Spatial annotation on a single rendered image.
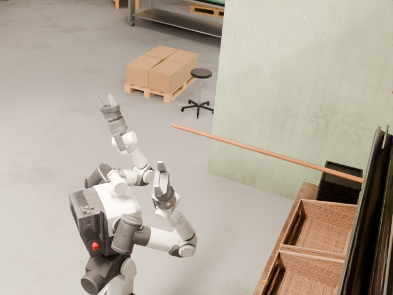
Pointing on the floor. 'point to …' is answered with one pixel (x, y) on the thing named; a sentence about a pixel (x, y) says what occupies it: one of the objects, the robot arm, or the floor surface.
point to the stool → (199, 89)
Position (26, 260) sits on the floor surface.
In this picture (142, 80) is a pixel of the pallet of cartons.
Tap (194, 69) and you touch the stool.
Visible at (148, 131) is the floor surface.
